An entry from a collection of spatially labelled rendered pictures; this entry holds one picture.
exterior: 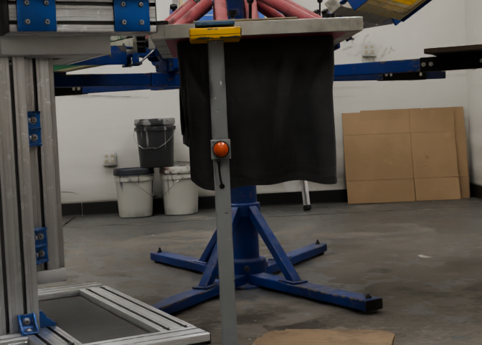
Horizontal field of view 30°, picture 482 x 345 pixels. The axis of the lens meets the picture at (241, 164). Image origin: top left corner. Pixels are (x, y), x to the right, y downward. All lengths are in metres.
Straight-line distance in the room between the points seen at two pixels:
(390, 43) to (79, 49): 5.32
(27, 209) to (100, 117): 5.00
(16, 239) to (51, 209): 0.13
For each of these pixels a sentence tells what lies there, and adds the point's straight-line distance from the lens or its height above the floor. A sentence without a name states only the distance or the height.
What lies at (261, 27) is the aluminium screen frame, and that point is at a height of 0.97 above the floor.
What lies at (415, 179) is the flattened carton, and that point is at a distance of 7.28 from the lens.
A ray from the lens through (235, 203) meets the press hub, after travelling 3.89.
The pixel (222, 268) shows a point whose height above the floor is 0.34.
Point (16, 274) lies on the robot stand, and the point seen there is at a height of 0.37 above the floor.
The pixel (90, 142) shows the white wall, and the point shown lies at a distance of 7.26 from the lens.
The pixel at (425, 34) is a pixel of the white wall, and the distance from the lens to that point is 7.46.
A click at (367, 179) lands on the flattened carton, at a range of 7.20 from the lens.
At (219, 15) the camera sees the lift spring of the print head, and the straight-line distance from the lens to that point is 3.64.
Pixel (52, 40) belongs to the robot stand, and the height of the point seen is 0.93.
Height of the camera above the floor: 0.73
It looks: 3 degrees down
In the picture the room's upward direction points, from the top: 3 degrees counter-clockwise
